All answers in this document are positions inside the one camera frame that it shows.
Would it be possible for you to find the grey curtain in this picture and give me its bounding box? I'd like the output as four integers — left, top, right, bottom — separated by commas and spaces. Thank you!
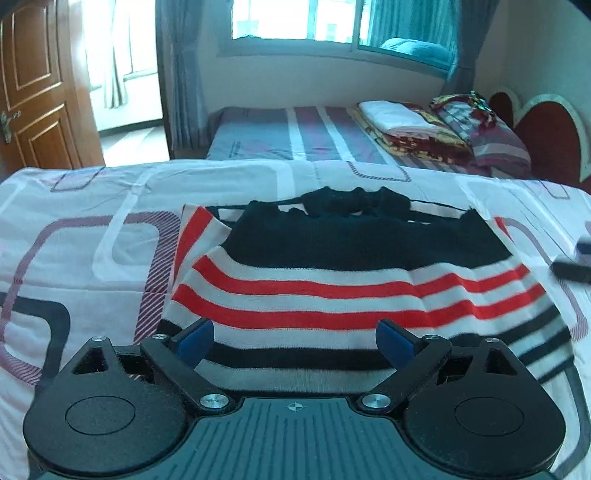
443, 0, 502, 84
154, 0, 208, 160

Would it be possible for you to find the striped grey bed sheet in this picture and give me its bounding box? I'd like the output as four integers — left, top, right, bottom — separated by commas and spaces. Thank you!
205, 105, 490, 178

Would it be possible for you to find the brown wooden door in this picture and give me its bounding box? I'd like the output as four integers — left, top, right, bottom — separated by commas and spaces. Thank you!
0, 0, 106, 174

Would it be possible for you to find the metal door handle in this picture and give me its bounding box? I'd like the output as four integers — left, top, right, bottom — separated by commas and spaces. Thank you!
0, 111, 23, 144

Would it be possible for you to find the sliding glass window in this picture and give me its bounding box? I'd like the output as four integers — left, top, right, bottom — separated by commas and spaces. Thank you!
217, 0, 467, 72

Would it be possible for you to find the blue quilt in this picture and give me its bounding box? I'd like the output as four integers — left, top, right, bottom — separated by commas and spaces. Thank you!
381, 38, 451, 68

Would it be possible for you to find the dark red garment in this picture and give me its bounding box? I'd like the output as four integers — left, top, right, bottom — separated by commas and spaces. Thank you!
464, 91, 497, 132

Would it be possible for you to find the folded red printed blanket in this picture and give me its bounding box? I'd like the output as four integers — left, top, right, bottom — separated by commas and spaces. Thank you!
353, 102, 474, 164

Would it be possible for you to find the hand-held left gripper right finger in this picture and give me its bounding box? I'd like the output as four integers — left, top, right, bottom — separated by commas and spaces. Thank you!
359, 318, 522, 413

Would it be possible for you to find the patterned white bedsheet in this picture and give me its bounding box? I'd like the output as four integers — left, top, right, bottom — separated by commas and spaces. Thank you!
0, 159, 591, 480

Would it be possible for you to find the balcony window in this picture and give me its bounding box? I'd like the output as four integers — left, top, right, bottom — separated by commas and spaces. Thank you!
83, 0, 158, 88

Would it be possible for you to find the pale balcony curtain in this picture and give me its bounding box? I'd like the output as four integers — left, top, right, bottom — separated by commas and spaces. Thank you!
99, 0, 130, 110

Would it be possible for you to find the red white-trimmed headboard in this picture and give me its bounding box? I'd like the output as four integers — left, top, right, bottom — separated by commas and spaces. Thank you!
488, 87, 591, 195

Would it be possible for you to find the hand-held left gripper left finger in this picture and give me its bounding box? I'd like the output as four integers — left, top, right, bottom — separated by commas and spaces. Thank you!
67, 318, 230, 415

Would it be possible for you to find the plaid striped pillow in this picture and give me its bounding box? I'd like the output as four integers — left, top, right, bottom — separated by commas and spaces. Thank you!
431, 95, 532, 168

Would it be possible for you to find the folded white cloth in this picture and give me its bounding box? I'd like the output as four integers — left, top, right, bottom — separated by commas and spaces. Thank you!
359, 100, 437, 137

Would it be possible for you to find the striped knit sweater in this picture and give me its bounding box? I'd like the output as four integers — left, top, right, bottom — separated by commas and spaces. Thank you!
159, 186, 575, 393

